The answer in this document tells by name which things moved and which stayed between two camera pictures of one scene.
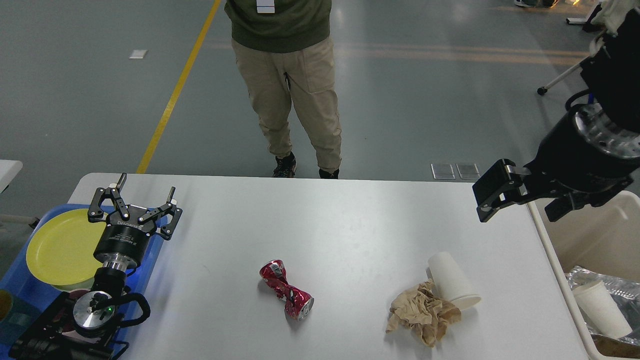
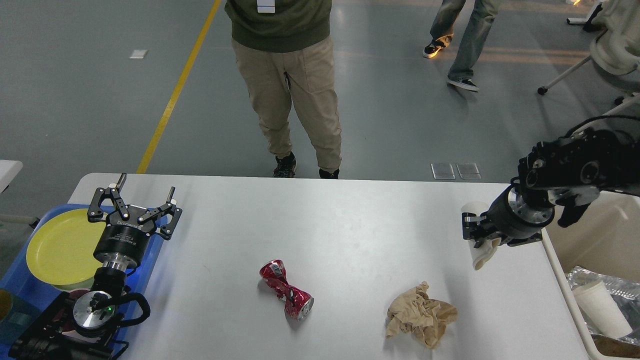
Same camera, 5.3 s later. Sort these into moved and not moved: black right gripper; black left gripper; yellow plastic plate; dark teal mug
Moved: black right gripper
Not moved: yellow plastic plate; dark teal mug; black left gripper
